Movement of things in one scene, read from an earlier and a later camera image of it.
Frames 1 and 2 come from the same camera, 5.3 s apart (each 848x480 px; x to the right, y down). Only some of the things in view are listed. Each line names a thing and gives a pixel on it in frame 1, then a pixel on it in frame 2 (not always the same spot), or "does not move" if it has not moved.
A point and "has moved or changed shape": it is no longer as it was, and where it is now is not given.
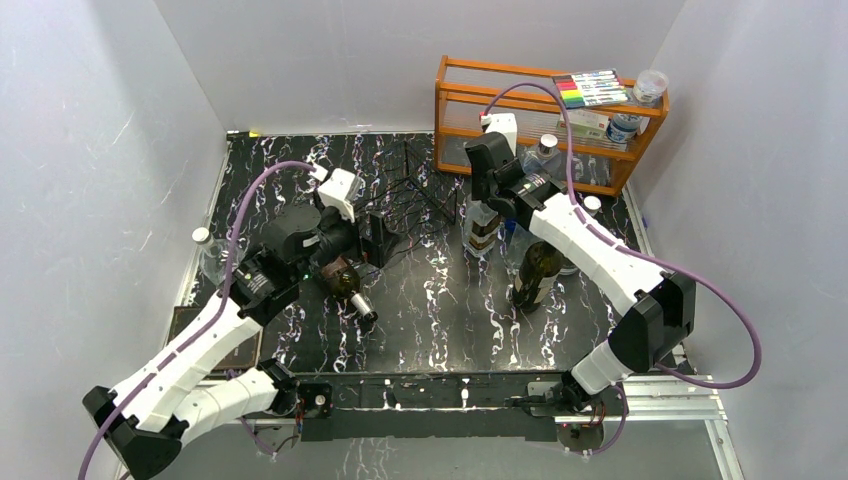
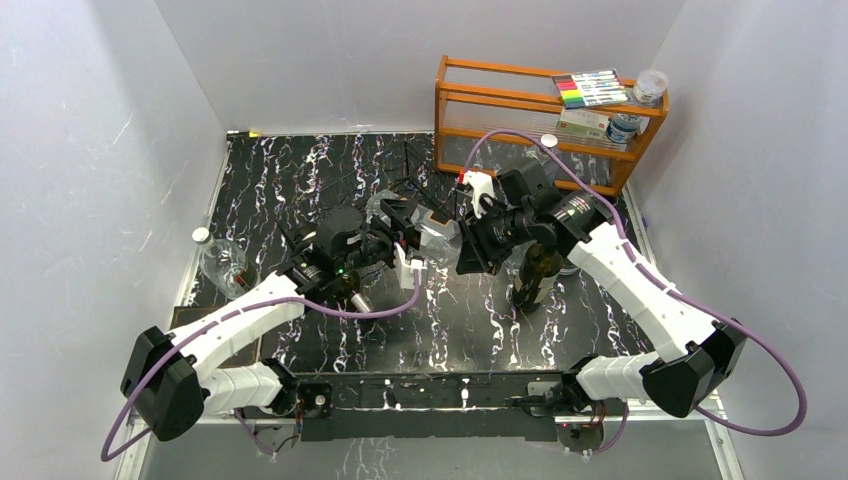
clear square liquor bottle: (481, 227) has moved or changed shape
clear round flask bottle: (210, 254) does not move
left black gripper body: (373, 248) → (399, 233)
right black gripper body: (479, 191) → (495, 233)
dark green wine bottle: (343, 280) does not move
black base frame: (446, 404) does not move
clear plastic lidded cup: (650, 85) does not move
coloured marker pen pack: (591, 88) does not move
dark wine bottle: (539, 271) does not move
